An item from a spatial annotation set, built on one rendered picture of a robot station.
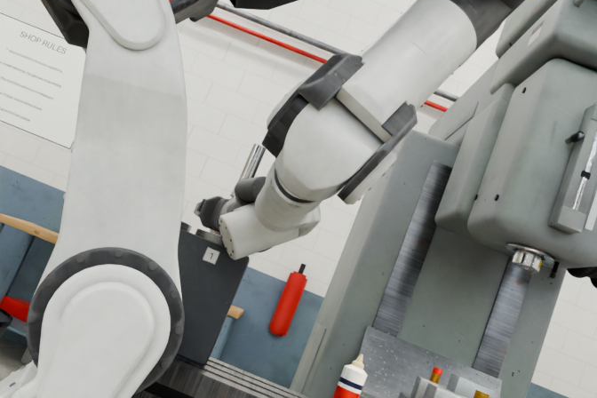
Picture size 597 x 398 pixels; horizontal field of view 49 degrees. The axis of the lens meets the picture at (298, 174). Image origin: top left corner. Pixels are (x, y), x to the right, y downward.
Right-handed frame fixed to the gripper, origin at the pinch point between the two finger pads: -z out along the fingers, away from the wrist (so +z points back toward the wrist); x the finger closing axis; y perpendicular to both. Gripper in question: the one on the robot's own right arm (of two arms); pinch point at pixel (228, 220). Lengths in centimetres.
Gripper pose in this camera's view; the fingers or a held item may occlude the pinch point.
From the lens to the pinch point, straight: 116.2
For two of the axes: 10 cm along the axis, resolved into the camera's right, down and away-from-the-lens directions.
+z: 3.4, -0.5, -9.4
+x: -8.6, -4.1, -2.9
